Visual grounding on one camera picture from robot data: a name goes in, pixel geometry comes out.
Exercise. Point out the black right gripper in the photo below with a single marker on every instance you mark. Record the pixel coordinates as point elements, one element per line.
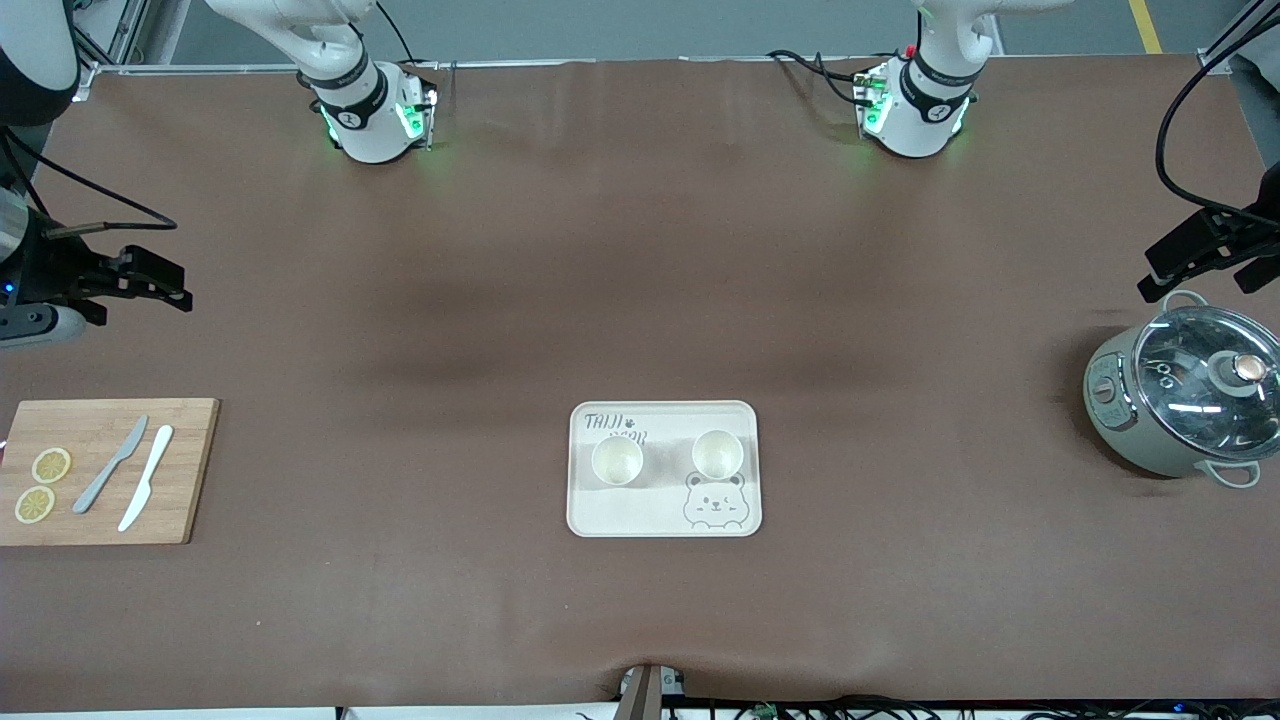
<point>48,270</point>

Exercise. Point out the white plastic knife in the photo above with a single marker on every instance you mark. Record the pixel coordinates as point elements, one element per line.
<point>147,480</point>

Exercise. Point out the white IKEA cup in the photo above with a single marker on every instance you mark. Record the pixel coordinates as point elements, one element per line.
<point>617,462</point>
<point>717,455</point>

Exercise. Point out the glass pot lid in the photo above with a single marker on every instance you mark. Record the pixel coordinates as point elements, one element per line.
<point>1190,390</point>

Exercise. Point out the lemon slice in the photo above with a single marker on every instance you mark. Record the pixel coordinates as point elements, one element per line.
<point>35,504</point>
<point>51,465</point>

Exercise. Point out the green electric cooking pot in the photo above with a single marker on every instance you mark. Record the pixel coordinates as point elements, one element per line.
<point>1125,420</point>

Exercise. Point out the bamboo cutting board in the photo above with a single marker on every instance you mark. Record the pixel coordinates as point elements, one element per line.
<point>180,470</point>

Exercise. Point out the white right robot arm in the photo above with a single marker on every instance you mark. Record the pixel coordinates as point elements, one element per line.
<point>365,120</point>

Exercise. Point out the aluminium frame rail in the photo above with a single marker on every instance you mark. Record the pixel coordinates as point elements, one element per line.
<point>250,67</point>

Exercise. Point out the white bear print tray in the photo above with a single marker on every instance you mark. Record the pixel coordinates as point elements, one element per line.
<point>664,505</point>

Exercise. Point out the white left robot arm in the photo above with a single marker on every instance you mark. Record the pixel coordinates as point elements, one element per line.
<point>915,115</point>

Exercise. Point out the grey bracket with brown post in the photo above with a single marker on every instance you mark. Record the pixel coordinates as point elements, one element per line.
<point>643,695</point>

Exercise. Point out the grey plastic knife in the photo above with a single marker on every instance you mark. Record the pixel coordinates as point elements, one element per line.
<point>105,472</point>

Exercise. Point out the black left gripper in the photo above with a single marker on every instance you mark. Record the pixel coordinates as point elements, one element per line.
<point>1203,240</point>

